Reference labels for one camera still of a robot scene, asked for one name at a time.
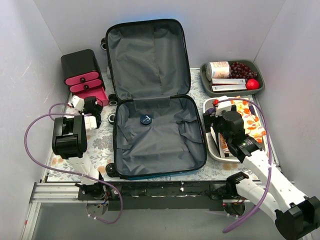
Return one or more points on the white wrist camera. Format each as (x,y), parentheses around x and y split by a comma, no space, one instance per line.
(222,104)
(76,103)

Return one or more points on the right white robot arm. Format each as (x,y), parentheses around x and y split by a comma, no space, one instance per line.
(294,213)

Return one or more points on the navy round cosmetic jar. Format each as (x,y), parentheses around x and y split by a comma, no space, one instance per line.
(146,119)

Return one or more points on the dark red grape bunch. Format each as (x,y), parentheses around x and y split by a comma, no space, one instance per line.
(241,71)

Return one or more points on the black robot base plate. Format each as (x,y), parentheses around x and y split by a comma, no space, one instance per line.
(212,195)

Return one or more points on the lower white toothpaste box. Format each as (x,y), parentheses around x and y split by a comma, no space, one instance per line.
(228,88)

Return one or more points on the white plastic basin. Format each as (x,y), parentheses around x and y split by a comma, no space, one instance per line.
(212,149)

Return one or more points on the black pink mini drawer chest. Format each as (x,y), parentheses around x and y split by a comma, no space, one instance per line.
(82,75)

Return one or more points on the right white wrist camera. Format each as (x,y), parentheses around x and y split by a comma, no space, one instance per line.
(222,104)

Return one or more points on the floral patterned table mat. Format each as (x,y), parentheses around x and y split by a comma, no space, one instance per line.
(100,147)

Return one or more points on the blue fish-print kids suitcase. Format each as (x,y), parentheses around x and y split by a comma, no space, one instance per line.
(150,73)

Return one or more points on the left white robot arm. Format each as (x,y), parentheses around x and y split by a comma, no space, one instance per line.
(69,140)

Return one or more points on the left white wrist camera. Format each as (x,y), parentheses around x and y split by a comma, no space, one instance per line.
(76,103)

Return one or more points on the white toothpaste box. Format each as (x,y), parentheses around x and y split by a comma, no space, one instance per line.
(228,88)
(228,81)

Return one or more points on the white pink tissue roll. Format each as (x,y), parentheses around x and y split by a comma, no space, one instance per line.
(217,70)

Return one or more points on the black white striped garment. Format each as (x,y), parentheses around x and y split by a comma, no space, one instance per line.
(216,141)

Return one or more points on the upper white toothpaste box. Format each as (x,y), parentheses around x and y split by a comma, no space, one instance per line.
(228,81)

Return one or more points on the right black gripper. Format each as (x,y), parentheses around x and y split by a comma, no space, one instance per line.
(208,120)

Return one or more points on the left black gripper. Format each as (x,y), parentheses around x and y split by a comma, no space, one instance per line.
(94,107)

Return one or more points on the dark green plastic tray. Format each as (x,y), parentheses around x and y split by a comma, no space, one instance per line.
(208,89)

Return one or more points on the red apple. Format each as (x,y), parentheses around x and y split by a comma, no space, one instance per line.
(252,84)

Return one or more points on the orange bunny towel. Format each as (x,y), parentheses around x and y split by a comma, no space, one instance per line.
(223,145)

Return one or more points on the white floral cloth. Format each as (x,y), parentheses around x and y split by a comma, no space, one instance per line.
(251,122)

